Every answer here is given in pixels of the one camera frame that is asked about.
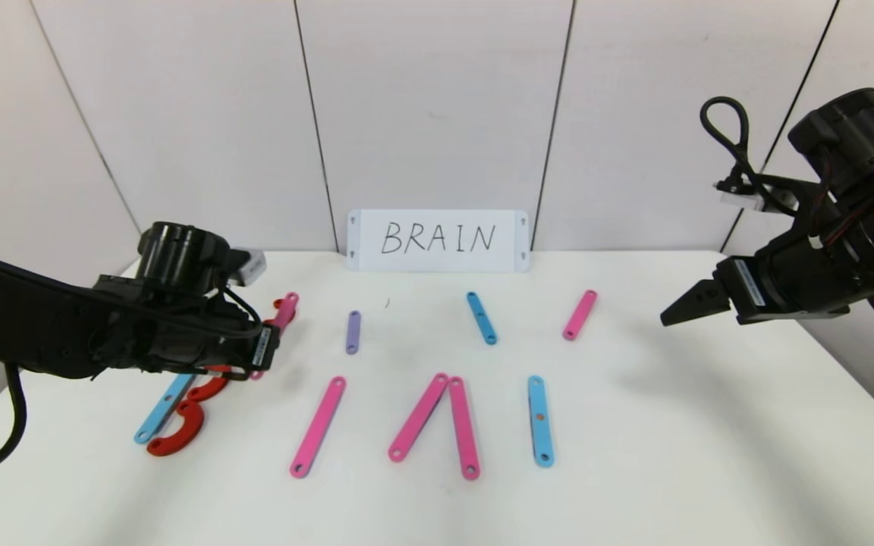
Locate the looped black camera cable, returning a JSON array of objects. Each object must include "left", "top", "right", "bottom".
[{"left": 700, "top": 96, "right": 796, "bottom": 218}]

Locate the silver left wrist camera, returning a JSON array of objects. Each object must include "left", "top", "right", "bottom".
[{"left": 225, "top": 246, "right": 268, "bottom": 287}]

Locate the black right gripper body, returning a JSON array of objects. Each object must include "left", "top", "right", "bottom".
[{"left": 712, "top": 229, "right": 863, "bottom": 325}]

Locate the short blue plastic bar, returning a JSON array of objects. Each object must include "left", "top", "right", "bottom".
[{"left": 466, "top": 292, "right": 498, "bottom": 347}]

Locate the long pink plastic bar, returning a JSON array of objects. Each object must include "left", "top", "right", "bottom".
[
  {"left": 448, "top": 376, "right": 481, "bottom": 480},
  {"left": 388, "top": 372, "right": 450, "bottom": 463},
  {"left": 250, "top": 291, "right": 300, "bottom": 381},
  {"left": 289, "top": 376, "right": 347, "bottom": 479}
]

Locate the large red curved piece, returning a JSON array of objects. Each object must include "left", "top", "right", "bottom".
[
  {"left": 146, "top": 400, "right": 206, "bottom": 457},
  {"left": 187, "top": 366, "right": 233, "bottom": 403}
]

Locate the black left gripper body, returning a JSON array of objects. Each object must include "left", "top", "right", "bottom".
[{"left": 218, "top": 322, "right": 281, "bottom": 372}]

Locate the white BRAIN word card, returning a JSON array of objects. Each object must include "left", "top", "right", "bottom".
[{"left": 346, "top": 210, "right": 530, "bottom": 275}]

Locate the long blue plastic bar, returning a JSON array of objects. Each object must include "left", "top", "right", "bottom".
[{"left": 134, "top": 373, "right": 195, "bottom": 445}]

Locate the long blue bar orange dot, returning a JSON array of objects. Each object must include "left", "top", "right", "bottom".
[{"left": 527, "top": 375, "right": 555, "bottom": 467}]

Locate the short pink plastic bar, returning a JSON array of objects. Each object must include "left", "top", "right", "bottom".
[{"left": 561, "top": 290, "right": 598, "bottom": 342}]

